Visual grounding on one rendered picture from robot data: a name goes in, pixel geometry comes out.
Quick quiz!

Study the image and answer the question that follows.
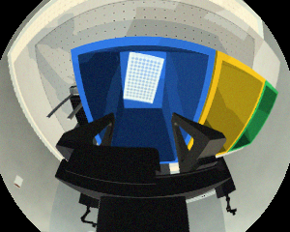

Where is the green bin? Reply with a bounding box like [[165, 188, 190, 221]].
[[227, 80, 278, 153]]

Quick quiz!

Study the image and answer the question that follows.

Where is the blue bin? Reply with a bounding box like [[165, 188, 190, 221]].
[[71, 36, 216, 163]]

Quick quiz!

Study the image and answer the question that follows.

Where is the yellow recycle bin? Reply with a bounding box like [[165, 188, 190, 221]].
[[197, 50, 266, 156]]

